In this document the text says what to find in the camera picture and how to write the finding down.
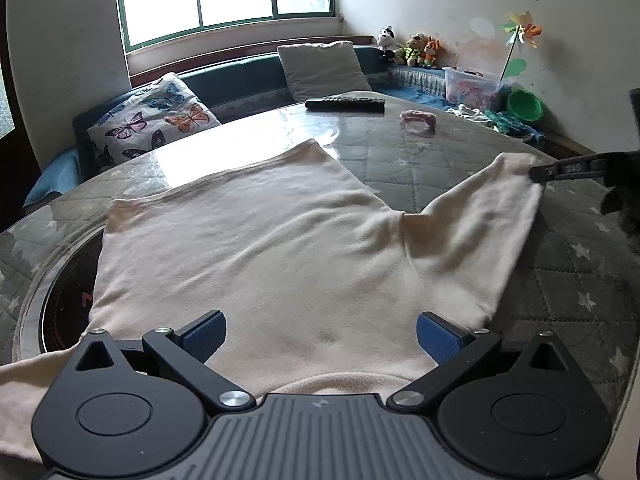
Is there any pink hair scrunchie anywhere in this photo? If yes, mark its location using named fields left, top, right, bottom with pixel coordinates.
left=399, top=110, right=437, bottom=134

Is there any cream beige shirt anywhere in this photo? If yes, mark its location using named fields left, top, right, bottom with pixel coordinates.
left=0, top=138, right=546, bottom=463

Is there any black remote control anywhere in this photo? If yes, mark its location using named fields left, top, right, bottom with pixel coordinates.
left=305, top=96, right=385, bottom=114

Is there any clear plastic storage box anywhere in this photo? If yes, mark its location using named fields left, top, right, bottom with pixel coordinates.
left=444, top=67, right=503, bottom=110

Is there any round black induction cooktop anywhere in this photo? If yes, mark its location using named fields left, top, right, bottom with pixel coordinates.
left=39, top=229, right=103, bottom=352

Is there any black white plush toy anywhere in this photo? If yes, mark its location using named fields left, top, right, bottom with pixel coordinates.
left=376, top=25, right=397, bottom=63

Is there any plain beige pillow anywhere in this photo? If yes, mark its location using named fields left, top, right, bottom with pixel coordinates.
left=277, top=41, right=371, bottom=103

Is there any green plastic bowl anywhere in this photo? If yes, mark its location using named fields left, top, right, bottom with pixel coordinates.
left=506, top=89, right=544, bottom=122

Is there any crumpled clothes pile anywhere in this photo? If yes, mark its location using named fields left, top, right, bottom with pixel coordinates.
left=447, top=104, right=544, bottom=143

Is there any yellow brown plush toy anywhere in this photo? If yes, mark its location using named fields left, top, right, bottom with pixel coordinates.
left=395, top=32, right=427, bottom=67

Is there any butterfly print pillow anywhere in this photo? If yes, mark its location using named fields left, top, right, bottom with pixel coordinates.
left=88, top=73, right=220, bottom=171

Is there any colourful paper pinwheel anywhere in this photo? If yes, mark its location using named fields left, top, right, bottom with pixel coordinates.
left=500, top=11, right=542, bottom=80

